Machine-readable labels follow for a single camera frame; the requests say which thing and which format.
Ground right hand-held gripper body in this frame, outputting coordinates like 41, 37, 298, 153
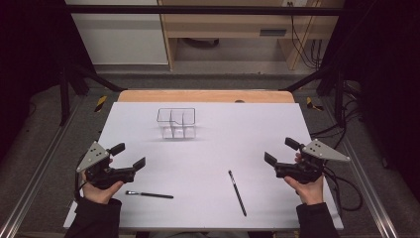
273, 138, 352, 185

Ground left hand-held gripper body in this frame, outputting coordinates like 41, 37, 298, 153
76, 141, 137, 190

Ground black pen with silver tip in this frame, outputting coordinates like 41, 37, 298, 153
125, 189, 175, 200

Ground black striped eyeliner pencil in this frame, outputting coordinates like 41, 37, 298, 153
227, 170, 249, 218

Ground clear plastic organizer box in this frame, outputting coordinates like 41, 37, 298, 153
157, 107, 198, 140

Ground person's left hand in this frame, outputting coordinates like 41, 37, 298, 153
80, 158, 126, 205

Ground person's right hand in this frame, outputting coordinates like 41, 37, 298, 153
283, 152, 326, 206

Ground yellow black tape strip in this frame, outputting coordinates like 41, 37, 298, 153
94, 95, 109, 114
305, 96, 325, 112

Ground white table board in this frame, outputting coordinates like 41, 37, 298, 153
62, 101, 345, 232

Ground black metal stand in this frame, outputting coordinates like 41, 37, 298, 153
58, 61, 129, 127
278, 63, 349, 129

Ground white cabinet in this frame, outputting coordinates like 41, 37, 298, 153
64, 0, 169, 66

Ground light wooden desk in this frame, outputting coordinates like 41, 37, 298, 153
157, 0, 347, 71

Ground right hand-held gripper black cable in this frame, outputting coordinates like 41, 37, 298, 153
321, 158, 365, 219

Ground black floor cables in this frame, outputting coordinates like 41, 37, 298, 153
309, 80, 365, 154

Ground aluminium floor rail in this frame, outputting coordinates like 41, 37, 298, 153
320, 98, 401, 238
0, 95, 87, 238

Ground black hanging desk cables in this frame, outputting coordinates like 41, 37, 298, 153
286, 1, 325, 70

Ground grey desk drawer handle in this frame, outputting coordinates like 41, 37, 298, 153
259, 29, 288, 38

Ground black horizontal frame bar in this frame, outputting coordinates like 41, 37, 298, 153
63, 4, 347, 17

